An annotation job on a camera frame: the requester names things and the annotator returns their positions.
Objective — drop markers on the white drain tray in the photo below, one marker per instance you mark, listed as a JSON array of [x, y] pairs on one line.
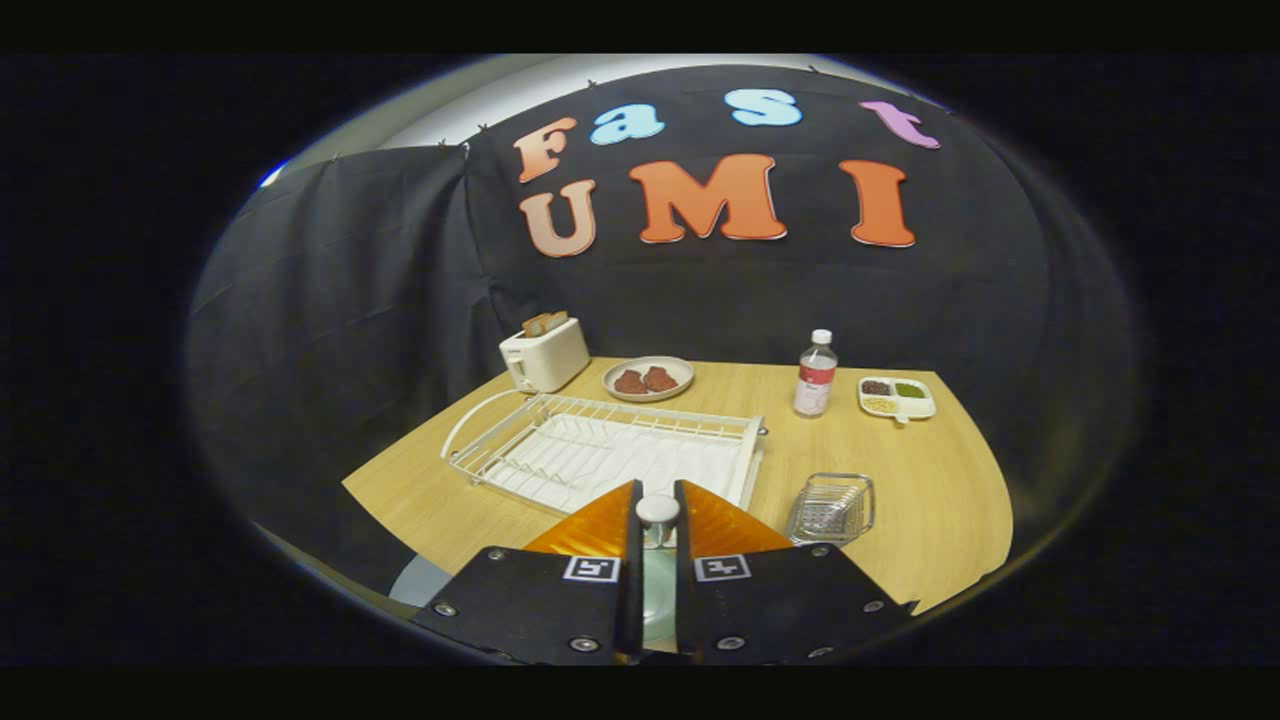
[[620, 460]]

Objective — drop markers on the light green plate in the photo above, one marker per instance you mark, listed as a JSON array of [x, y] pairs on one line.
[[660, 600]]

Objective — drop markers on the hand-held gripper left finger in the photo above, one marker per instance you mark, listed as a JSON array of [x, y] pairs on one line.
[[630, 600]]

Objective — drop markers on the pile of dark beans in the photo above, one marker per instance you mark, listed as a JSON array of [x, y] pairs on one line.
[[876, 388]]

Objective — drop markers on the brown toast slice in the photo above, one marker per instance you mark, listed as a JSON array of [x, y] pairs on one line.
[[556, 320], [535, 325]]

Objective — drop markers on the brown meat piece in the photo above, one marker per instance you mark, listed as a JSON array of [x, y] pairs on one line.
[[630, 382], [661, 379]]

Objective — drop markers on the white toaster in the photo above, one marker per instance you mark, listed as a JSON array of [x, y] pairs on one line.
[[550, 365]]

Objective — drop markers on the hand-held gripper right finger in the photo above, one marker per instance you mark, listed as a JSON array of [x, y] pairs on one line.
[[685, 600]]

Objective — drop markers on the white divided tray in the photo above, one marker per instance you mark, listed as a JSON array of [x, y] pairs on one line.
[[925, 408]]

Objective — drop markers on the clear bottle red label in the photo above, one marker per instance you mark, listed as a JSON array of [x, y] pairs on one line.
[[815, 385]]

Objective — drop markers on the pile of yellow beans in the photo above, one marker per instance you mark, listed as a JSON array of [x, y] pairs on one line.
[[880, 405]]

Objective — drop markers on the beige round plate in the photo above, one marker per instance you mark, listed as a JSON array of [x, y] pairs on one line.
[[680, 372]]

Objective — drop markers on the pile of green beans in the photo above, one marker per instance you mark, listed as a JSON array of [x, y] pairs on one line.
[[910, 390]]

